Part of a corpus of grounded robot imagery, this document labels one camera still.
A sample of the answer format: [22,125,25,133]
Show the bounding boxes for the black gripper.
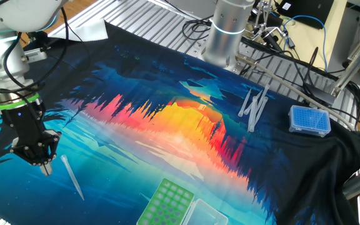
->
[0,104,62,176]

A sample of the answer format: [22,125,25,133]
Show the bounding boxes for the clear large pipette tip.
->
[60,154,86,201]
[250,96,269,133]
[244,90,264,116]
[256,83,271,109]
[237,88,253,118]
[247,96,259,133]

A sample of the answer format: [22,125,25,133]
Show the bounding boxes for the green top pipette tip holder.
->
[136,177,196,225]

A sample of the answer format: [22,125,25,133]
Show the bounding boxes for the blue pipette tip box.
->
[288,104,332,138]

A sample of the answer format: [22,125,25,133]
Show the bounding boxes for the landscape print cloth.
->
[0,17,360,225]

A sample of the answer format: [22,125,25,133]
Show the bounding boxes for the clear plastic container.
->
[181,198,229,225]

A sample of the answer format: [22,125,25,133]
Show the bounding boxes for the silver clamp stand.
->
[251,0,283,41]

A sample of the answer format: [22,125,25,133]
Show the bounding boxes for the black power adapter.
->
[304,83,337,106]

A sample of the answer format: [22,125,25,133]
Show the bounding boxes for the beige desk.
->
[272,0,348,74]

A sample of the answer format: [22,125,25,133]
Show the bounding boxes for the black box white label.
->
[276,0,336,31]

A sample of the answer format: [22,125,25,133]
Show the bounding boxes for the white cabinet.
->
[326,0,360,104]

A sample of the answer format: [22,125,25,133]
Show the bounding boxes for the green wrist flange ring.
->
[0,92,41,111]

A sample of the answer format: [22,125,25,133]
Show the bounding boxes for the silver wrist camera blue end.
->
[22,49,48,64]

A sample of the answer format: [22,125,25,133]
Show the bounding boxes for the black camera cable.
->
[0,0,90,94]

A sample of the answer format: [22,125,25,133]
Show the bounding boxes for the black cable coil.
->
[181,15,214,41]

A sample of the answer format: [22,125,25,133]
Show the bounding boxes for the blue cable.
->
[281,14,329,73]

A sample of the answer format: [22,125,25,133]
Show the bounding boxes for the black cable bundle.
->
[239,37,360,132]

